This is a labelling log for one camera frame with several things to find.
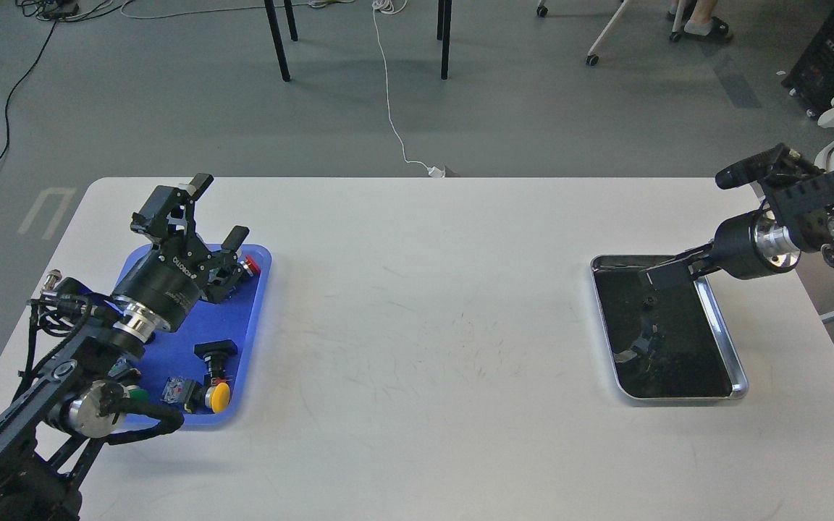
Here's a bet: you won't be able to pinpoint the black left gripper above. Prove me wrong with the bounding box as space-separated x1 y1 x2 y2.
111 174 250 334

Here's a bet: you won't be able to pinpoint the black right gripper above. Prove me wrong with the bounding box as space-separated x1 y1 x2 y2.
639 210 801 290

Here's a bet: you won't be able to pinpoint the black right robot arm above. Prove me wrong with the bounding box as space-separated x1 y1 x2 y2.
639 144 834 289

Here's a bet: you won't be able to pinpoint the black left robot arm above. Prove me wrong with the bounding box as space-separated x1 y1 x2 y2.
0 174 249 520

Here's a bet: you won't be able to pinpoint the metal tray with black mat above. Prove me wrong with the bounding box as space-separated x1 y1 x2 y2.
590 255 749 406

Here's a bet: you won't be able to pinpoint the blue plastic tray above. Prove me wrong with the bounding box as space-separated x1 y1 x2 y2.
132 244 272 431

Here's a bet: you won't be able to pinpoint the black table legs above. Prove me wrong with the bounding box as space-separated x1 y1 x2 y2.
263 0 453 82

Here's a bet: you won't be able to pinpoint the white rolling chair base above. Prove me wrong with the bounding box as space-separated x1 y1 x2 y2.
536 1 691 67

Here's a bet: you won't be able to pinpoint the person legs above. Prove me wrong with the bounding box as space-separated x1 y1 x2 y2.
683 0 733 43

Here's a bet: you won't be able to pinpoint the red push button switch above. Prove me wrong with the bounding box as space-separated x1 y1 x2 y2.
239 255 261 278

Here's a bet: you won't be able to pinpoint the black push button switch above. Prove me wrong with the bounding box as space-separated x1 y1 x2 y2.
194 339 238 381

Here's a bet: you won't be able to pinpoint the small switch contact block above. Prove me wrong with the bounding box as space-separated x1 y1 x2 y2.
160 377 201 408

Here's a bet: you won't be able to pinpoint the yellow push button switch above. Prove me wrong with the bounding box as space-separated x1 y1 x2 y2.
202 377 232 413

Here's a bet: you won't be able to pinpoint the green push button switch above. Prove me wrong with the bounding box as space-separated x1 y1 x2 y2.
125 384 150 402

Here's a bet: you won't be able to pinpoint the white cable on floor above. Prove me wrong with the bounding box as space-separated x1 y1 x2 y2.
122 0 445 178

